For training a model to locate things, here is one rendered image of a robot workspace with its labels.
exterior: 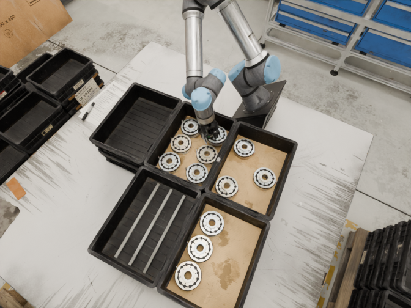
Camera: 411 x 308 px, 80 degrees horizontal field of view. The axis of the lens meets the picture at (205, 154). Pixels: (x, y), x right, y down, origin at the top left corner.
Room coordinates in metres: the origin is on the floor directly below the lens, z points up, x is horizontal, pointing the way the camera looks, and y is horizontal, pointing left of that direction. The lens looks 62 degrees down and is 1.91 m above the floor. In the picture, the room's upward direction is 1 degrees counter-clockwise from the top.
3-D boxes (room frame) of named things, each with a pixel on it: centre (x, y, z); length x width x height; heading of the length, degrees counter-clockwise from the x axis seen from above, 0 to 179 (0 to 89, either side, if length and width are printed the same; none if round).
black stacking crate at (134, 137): (0.72, 0.33, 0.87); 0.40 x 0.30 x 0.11; 154
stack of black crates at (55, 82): (1.43, 1.07, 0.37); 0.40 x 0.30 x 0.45; 148
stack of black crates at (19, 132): (1.09, 1.28, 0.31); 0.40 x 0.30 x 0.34; 148
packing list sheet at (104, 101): (1.00, 0.60, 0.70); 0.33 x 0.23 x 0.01; 148
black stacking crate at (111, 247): (0.23, 0.24, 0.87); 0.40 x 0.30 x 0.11; 154
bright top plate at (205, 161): (0.55, -0.01, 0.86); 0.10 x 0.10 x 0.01
